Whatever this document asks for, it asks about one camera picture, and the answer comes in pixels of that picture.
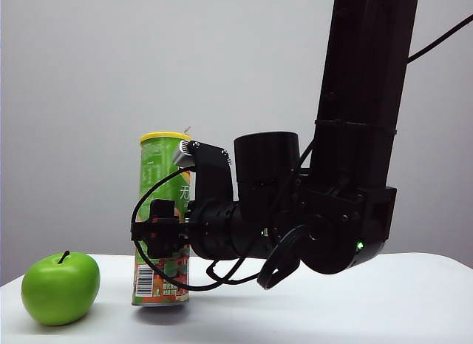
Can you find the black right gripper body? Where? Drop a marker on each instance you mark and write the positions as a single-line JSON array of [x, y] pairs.
[[221, 229]]

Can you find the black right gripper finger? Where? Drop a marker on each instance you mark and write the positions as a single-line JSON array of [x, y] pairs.
[[162, 229]]

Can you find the green Lay's chips can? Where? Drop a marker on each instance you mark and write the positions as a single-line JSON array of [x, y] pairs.
[[155, 162]]

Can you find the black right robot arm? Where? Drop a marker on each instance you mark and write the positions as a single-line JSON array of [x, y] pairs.
[[354, 137]]

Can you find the green apple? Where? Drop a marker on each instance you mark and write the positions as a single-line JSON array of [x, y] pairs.
[[61, 288]]

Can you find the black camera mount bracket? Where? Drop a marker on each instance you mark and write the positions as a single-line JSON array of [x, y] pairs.
[[214, 174]]

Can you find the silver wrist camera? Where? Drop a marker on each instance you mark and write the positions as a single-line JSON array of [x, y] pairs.
[[182, 153]]

